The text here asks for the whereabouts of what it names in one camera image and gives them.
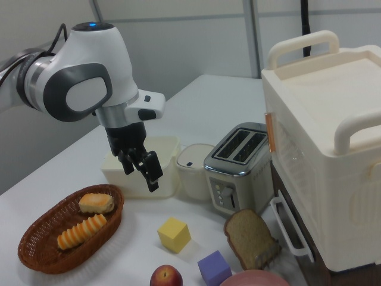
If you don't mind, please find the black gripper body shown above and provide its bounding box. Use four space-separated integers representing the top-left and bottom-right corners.
104 121 149 157

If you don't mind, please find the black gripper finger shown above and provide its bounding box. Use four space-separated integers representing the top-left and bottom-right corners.
133 150 164 193
117 148 136 176

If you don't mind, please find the orange striped bread roll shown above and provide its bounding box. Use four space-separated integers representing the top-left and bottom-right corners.
57 213 108 251

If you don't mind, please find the rectangular golden bread bun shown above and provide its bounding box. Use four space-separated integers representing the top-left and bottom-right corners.
78 192 115 215

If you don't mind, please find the brown bread slice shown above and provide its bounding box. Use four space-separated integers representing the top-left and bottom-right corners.
223 208 282 271

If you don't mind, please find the cream plastic open container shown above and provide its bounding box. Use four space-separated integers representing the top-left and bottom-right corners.
100 135 182 200

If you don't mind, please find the small white lidded bin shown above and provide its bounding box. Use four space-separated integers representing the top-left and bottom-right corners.
176 143 216 201

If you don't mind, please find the yellow cube block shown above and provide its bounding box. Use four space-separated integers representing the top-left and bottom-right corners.
157 216 192 254

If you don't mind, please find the silver two-slot toaster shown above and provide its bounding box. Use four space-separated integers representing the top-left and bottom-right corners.
203 122 273 215

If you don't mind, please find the red apple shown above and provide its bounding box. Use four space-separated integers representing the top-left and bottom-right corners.
149 265 184 286

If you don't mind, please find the purple cube block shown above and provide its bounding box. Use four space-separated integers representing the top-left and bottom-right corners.
196 250 233 285

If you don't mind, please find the brown wicker basket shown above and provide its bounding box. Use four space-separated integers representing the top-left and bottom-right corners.
17 184 126 275

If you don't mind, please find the pink plate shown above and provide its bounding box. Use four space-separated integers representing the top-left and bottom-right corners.
218 268 291 286

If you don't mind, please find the cream toy kitchen cabinet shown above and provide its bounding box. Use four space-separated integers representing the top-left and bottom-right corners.
261 29 381 286

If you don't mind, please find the black background pole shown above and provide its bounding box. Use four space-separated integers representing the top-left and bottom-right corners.
299 0 312 58

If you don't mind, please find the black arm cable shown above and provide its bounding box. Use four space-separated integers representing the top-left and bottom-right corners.
11 23 73 71

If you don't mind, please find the copper door handle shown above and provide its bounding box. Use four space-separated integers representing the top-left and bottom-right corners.
264 112 276 153

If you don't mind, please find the white drawer handle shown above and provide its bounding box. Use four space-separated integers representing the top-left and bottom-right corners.
270 196 315 263

